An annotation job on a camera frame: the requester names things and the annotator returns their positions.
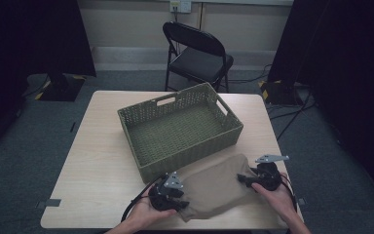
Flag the black curtain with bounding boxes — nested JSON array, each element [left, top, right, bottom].
[[0, 0, 97, 164], [267, 0, 374, 206]]

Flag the green woven basket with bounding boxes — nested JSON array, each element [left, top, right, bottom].
[[117, 82, 244, 184]]

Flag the beige pants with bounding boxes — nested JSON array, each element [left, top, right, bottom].
[[175, 153, 261, 223]]

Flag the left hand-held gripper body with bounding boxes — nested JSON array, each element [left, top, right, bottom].
[[147, 171, 184, 212]]

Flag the black folding chair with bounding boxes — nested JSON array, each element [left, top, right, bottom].
[[162, 20, 235, 94]]

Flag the black floor cable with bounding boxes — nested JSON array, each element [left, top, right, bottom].
[[228, 63, 274, 84], [269, 89, 316, 141]]

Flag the person's left hand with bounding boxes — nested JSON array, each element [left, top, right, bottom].
[[126, 191, 178, 230]]

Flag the white wall socket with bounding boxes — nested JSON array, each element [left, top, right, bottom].
[[169, 0, 193, 14]]

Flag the person's right hand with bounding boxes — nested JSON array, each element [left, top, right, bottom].
[[251, 181, 298, 223]]

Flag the right hand-held gripper cable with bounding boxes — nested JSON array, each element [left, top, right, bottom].
[[279, 175, 298, 209]]

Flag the black stand base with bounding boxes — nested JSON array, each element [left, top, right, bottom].
[[257, 79, 303, 105], [38, 72, 87, 102]]

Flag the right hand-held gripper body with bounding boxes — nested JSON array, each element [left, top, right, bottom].
[[254, 154, 290, 192]]

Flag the hand-held gripper cable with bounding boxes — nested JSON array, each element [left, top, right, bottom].
[[279, 175, 298, 209], [121, 175, 167, 223]]

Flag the left hand-held gripper cable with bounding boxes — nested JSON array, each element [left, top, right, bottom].
[[121, 175, 167, 223]]

